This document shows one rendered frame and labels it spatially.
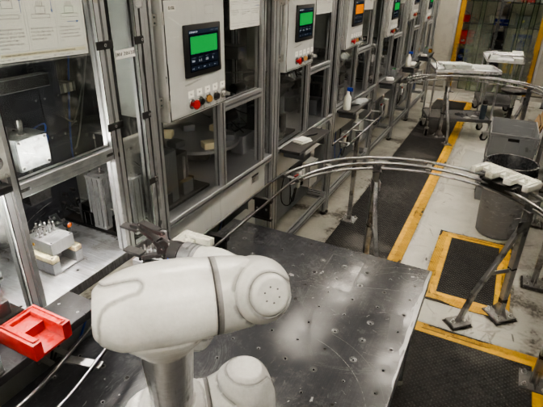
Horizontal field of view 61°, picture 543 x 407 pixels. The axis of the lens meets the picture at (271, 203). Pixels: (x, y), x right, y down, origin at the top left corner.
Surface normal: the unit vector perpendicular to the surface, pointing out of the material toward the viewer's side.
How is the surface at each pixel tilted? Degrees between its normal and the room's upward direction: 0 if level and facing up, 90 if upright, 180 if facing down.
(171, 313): 66
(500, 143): 91
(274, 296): 61
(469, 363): 0
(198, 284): 37
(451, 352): 0
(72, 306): 0
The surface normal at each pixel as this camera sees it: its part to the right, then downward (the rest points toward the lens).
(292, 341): 0.02, -0.90
